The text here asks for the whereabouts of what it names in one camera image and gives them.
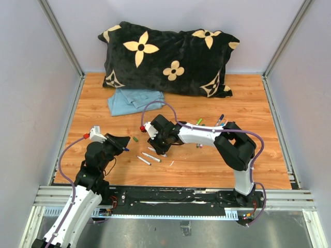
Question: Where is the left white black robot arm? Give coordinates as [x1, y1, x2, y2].
[32, 132, 130, 247]

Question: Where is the black floral pillow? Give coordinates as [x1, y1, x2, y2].
[98, 21, 240, 98]

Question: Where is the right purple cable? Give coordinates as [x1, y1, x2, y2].
[139, 101, 266, 228]

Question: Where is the light blue capped marker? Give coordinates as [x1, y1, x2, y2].
[147, 147, 168, 158]

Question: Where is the purple cable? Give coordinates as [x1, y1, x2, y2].
[43, 133, 90, 248]
[139, 101, 266, 228]

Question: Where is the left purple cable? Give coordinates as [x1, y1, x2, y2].
[43, 133, 90, 248]

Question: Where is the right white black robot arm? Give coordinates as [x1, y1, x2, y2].
[140, 114, 257, 207]

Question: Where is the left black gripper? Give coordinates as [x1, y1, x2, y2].
[100, 133, 130, 171]

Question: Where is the light blue folded cloth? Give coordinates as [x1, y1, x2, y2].
[108, 88, 164, 117]

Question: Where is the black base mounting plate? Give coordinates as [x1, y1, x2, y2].
[97, 187, 266, 218]

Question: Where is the blue capped white marker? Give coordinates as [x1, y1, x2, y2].
[136, 156, 152, 166]

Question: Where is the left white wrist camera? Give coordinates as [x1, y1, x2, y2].
[89, 126, 107, 143]

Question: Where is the aluminium frame rail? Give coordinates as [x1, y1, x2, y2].
[37, 0, 86, 78]

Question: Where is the dark blue tipped pen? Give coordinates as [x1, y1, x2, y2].
[215, 114, 224, 127]

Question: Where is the green capped white marker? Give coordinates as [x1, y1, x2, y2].
[142, 152, 162, 163]

